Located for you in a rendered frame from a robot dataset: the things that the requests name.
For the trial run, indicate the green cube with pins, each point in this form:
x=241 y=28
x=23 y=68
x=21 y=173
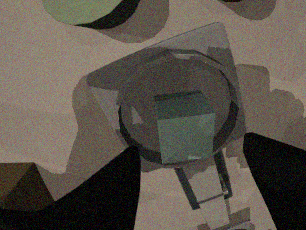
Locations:
x=185 y=126

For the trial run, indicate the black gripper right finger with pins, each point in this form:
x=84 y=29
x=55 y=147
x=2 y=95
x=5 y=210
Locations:
x=279 y=170

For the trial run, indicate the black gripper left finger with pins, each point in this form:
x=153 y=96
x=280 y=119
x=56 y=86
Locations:
x=107 y=200

